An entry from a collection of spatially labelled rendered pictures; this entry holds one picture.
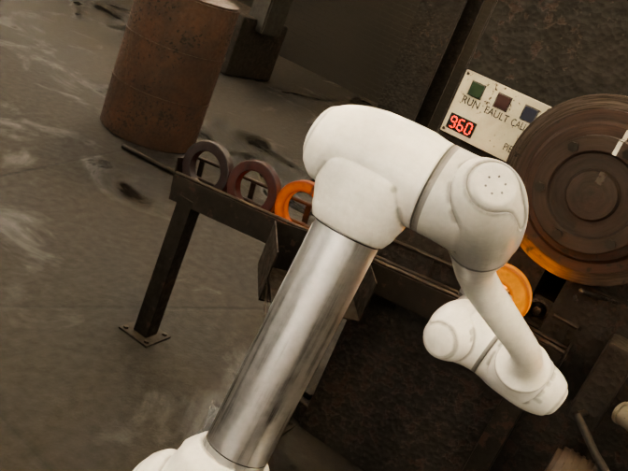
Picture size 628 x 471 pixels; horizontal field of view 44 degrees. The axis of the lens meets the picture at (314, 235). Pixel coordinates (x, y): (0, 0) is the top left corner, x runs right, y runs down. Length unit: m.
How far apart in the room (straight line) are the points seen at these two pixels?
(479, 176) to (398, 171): 0.11
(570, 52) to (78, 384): 1.67
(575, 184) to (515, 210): 0.93
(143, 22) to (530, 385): 3.40
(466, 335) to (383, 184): 0.56
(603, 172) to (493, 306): 0.69
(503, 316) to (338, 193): 0.41
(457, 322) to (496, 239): 0.51
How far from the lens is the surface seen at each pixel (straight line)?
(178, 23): 4.38
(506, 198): 0.99
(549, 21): 2.20
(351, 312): 1.99
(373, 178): 1.03
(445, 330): 1.51
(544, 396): 1.54
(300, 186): 2.31
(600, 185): 1.92
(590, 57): 2.17
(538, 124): 2.03
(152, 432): 2.35
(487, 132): 2.20
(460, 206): 1.00
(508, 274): 1.87
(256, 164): 2.38
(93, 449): 2.23
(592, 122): 1.98
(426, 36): 4.84
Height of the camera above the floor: 1.42
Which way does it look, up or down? 20 degrees down
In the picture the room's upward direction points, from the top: 23 degrees clockwise
